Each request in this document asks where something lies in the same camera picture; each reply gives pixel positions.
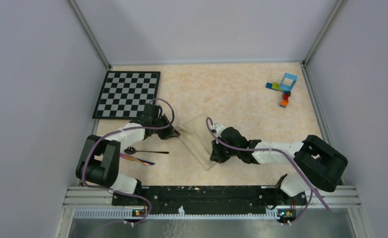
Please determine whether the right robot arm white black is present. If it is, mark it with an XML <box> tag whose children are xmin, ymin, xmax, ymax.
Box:
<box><xmin>210</xmin><ymin>124</ymin><xmax>348</xmax><ymax>204</ymax></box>

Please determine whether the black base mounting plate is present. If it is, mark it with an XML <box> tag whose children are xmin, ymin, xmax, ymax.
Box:
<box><xmin>111</xmin><ymin>185</ymin><xmax>307</xmax><ymax>215</ymax></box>

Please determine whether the white slotted cable duct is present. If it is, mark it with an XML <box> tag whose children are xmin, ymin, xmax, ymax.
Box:
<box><xmin>74</xmin><ymin>208</ymin><xmax>279</xmax><ymax>220</ymax></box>

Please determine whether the colourful toy brick structure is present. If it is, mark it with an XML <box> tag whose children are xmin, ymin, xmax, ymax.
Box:
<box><xmin>265</xmin><ymin>73</ymin><xmax>298</xmax><ymax>108</ymax></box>

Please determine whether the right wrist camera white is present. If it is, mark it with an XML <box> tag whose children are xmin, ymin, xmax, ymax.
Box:
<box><xmin>211</xmin><ymin>123</ymin><xmax>227</xmax><ymax>137</ymax></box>

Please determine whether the iridescent rainbow knife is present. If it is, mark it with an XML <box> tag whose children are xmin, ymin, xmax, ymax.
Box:
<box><xmin>120</xmin><ymin>153</ymin><xmax>155</xmax><ymax>166</ymax></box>

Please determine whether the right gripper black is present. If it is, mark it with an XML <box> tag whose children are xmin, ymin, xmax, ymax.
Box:
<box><xmin>211</xmin><ymin>137</ymin><xmax>239</xmax><ymax>164</ymax></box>

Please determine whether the black white checkerboard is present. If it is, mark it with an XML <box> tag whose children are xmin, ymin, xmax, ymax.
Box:
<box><xmin>92</xmin><ymin>71</ymin><xmax>161</xmax><ymax>119</ymax></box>

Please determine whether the black spoon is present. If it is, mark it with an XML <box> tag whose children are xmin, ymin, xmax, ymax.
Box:
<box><xmin>123</xmin><ymin>147</ymin><xmax>169</xmax><ymax>155</ymax></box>

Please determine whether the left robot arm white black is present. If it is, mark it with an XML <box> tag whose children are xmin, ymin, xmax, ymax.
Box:
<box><xmin>75</xmin><ymin>104</ymin><xmax>180</xmax><ymax>205</ymax></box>

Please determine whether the beige cloth napkin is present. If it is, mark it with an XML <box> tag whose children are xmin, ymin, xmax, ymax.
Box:
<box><xmin>177</xmin><ymin>114</ymin><xmax>216</xmax><ymax>171</ymax></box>

